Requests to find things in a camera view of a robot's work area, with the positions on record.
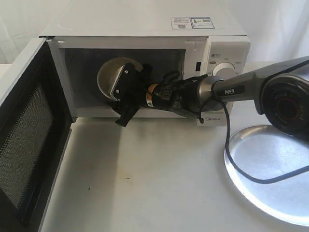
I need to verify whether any white microwave door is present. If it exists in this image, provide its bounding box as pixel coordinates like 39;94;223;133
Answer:
0;37;72;232

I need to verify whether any white warning label sticker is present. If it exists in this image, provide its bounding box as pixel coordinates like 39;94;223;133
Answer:
171;17;193;29

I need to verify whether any beige ceramic bowl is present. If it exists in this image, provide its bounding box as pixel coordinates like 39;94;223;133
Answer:
97;57;142;101

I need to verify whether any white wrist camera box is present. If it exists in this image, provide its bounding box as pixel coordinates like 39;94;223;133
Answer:
109;62;140;101

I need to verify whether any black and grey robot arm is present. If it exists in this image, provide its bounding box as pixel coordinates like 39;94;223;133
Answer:
112;57;309;140

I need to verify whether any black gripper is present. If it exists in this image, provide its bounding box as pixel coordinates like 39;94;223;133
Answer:
115;63;184;128

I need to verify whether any blue energy label sticker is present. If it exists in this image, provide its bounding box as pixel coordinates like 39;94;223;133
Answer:
190;17;215;29

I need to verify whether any upper white control knob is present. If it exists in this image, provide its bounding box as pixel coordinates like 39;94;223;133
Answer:
212;62;237;80

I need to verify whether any white microwave oven body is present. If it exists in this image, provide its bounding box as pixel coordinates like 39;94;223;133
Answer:
40;0;251;126

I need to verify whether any round silver metal tray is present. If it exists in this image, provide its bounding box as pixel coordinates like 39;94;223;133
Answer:
225;125;309;227

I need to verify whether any black camera cable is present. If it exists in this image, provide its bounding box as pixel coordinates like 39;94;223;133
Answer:
197;94;309;184

